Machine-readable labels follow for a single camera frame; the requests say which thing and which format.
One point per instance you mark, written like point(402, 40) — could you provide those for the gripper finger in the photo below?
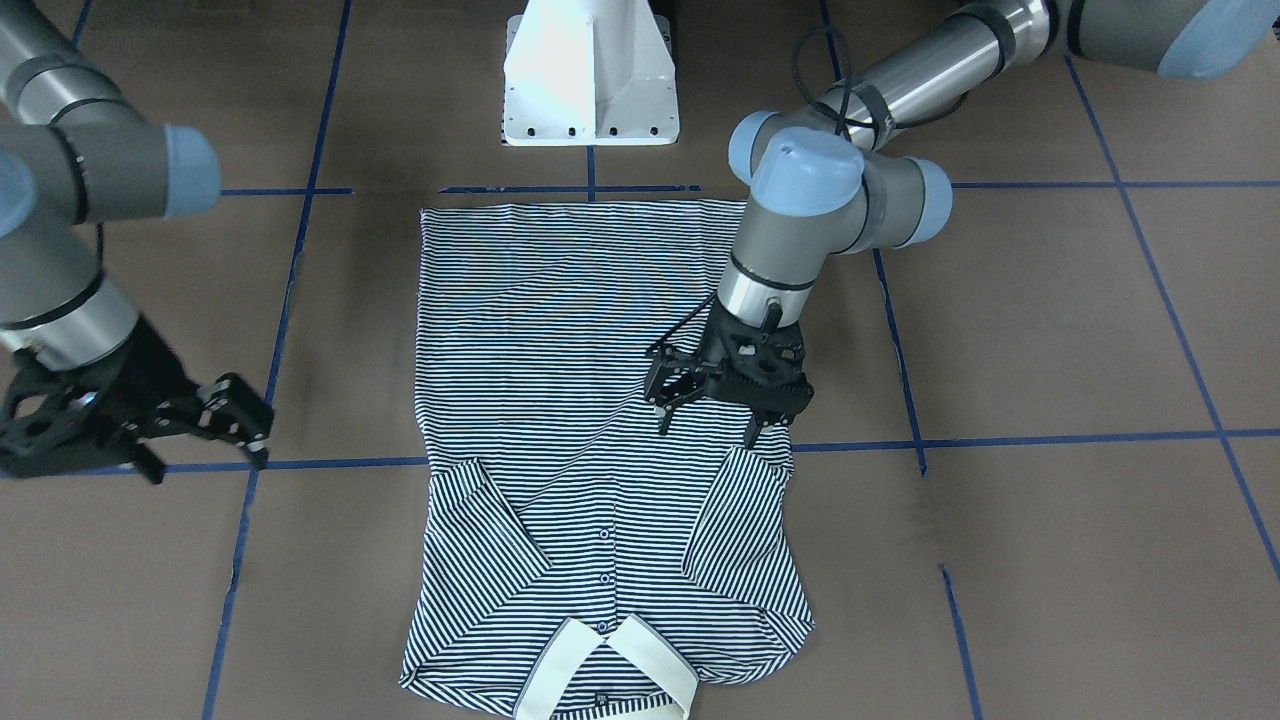
point(234, 412)
point(758, 422)
point(669, 400)
point(255, 455)

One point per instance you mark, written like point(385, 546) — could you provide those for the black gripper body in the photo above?
point(143, 372)
point(716, 338)

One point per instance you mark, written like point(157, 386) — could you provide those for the navy white striped polo shirt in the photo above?
point(576, 562)

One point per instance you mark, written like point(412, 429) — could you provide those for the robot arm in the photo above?
point(79, 154)
point(820, 185)

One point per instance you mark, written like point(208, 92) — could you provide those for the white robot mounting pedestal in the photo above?
point(589, 73)

